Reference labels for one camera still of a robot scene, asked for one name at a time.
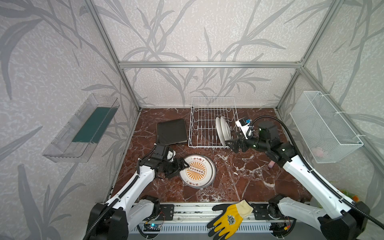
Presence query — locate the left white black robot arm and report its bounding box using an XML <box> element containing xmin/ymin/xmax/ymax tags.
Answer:
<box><xmin>84</xmin><ymin>144</ymin><xmax>190</xmax><ymax>240</ymax></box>

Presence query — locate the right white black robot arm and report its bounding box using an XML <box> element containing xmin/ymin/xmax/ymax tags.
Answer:
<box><xmin>216</xmin><ymin>116</ymin><xmax>384</xmax><ymax>240</ymax></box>

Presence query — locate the purple pink brush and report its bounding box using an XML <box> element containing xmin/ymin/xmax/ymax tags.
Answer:
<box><xmin>268</xmin><ymin>161</ymin><xmax>275</xmax><ymax>168</ymax></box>

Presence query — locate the green circuit board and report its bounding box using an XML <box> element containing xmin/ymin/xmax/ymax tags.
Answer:
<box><xmin>143</xmin><ymin>222</ymin><xmax>164</xmax><ymax>233</ymax></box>

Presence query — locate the pink object in basket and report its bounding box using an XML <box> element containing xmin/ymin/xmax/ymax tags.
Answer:
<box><xmin>312</xmin><ymin>147</ymin><xmax>326</xmax><ymax>158</ymax></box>

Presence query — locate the yellow black work glove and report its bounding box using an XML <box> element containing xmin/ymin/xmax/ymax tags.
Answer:
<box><xmin>207</xmin><ymin>200</ymin><xmax>254</xmax><ymax>240</ymax></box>

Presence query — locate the artificial flower plant pot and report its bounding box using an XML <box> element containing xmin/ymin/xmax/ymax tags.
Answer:
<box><xmin>340</xmin><ymin>190</ymin><xmax>360</xmax><ymax>203</ymax></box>

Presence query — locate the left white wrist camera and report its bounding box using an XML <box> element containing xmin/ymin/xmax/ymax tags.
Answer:
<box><xmin>167</xmin><ymin>150</ymin><xmax>176</xmax><ymax>162</ymax></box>

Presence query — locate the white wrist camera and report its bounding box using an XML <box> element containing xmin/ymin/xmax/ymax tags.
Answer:
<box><xmin>167</xmin><ymin>150</ymin><xmax>176</xmax><ymax>162</ymax></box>
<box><xmin>236</xmin><ymin>117</ymin><xmax>254</xmax><ymax>140</ymax></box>

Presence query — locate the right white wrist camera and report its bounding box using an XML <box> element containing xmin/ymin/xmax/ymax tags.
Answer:
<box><xmin>236</xmin><ymin>117</ymin><xmax>254</xmax><ymax>140</ymax></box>

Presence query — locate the white wire dish rack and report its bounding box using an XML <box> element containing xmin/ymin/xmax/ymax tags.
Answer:
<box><xmin>189</xmin><ymin>96</ymin><xmax>239</xmax><ymax>148</ymax></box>

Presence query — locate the aluminium mounting rail base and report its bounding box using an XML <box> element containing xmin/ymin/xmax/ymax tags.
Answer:
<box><xmin>125</xmin><ymin>202</ymin><xmax>340</xmax><ymax>240</ymax></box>

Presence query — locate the white wire mesh wall basket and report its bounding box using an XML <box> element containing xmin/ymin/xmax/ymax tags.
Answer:
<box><xmin>290</xmin><ymin>91</ymin><xmax>364</xmax><ymax>164</ymax></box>

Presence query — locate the clear acrylic wall shelf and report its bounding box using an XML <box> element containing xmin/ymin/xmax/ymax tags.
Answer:
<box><xmin>43</xmin><ymin>94</ymin><xmax>120</xmax><ymax>163</ymax></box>

